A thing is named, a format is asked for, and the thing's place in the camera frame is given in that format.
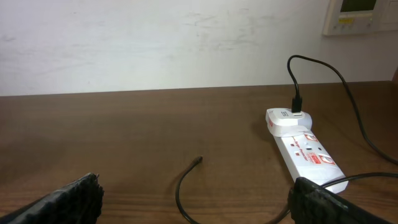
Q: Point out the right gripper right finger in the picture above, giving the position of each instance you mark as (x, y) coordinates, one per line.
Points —
(309, 203)

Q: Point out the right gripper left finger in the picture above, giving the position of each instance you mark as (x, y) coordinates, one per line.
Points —
(79, 202)

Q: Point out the white power strip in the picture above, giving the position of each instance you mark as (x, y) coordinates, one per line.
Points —
(304, 156)

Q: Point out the white USB charger adapter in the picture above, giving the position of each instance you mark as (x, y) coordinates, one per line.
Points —
(282, 122)

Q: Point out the beige wall control panel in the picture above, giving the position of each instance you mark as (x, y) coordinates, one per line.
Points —
(349, 17)

